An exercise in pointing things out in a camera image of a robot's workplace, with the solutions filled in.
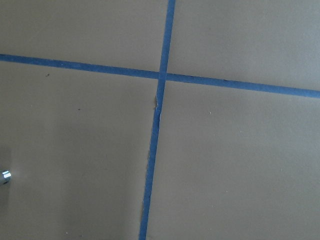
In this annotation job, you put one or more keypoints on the chrome pipe fitting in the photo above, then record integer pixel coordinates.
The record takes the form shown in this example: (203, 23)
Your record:
(5, 177)

